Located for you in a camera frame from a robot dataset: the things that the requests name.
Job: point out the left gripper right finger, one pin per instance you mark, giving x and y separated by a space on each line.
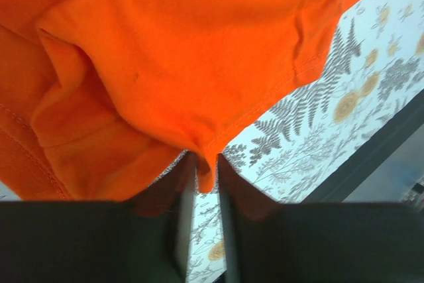
267 241

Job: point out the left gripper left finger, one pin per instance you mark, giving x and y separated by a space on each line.
142 239

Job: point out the orange t-shirt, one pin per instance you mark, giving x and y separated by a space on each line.
98 97

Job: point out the floral patterned table mat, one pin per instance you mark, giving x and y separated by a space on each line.
373 68

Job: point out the aluminium frame rail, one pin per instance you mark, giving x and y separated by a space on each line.
414 197

